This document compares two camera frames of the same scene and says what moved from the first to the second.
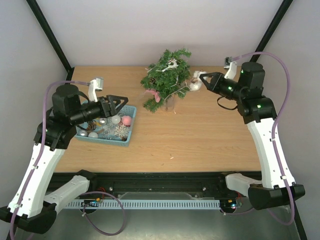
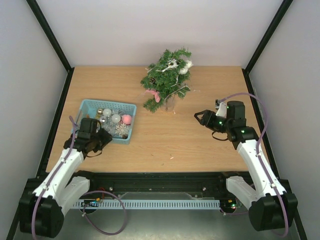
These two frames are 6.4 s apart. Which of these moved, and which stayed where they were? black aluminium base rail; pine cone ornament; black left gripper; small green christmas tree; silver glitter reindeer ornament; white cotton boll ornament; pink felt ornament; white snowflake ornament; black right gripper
Moved: black left gripper; white cotton boll ornament; black right gripper
Stayed: white snowflake ornament; pink felt ornament; black aluminium base rail; silver glitter reindeer ornament; small green christmas tree; pine cone ornament
